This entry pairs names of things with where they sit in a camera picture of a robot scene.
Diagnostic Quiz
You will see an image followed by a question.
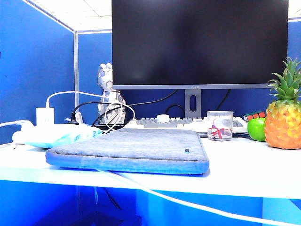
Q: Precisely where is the orange pineapple with green crown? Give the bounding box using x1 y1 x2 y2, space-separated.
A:
264 57 301 150

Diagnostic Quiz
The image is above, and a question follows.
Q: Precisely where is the gray felt laptop bag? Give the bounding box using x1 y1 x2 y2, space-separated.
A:
45 128 210 175

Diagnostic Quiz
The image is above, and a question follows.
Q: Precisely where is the white gray keyboard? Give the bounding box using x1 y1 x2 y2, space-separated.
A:
128 116 250 134

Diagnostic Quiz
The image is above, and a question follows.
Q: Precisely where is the gray monitor stand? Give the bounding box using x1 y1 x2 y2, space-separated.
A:
184 89 202 118

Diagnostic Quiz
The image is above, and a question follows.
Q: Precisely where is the silver armored fist figurine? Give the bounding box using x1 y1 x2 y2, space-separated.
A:
96 63 128 126

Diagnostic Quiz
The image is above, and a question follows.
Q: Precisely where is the clear glass cup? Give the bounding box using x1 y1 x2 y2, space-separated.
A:
206 110 234 142

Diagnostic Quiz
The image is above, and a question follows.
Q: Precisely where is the black power plug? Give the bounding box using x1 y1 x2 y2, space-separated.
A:
64 111 83 125

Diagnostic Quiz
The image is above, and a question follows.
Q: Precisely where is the light blue tissue pack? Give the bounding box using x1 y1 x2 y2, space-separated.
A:
24 129 103 149

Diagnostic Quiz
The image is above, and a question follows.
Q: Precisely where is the black computer monitor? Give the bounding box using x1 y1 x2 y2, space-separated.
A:
111 0 289 90

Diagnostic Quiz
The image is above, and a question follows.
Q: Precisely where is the rubik's cube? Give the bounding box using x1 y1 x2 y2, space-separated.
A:
243 110 267 122

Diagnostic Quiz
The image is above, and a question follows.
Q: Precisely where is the white charger adapter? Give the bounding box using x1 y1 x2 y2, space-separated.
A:
36 107 55 127

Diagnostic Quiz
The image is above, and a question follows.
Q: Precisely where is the green apple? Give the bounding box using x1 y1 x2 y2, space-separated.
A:
247 117 267 142

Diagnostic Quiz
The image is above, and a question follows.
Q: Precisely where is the white power strip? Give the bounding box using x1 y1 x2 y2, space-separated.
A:
11 123 95 145

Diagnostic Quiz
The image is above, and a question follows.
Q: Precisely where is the black power plug cable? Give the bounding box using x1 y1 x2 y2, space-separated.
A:
70 101 132 129

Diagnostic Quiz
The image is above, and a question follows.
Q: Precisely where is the white partition frame post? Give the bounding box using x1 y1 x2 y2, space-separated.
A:
73 30 79 114

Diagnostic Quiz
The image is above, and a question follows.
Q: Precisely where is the thick white cable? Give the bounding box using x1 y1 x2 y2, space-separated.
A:
95 168 301 226

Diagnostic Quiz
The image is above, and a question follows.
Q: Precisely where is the thin white charger cable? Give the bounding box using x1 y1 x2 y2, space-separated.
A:
45 90 136 133

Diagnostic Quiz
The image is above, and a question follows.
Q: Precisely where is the white plug with cable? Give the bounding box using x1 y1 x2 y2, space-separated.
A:
0 119 34 133

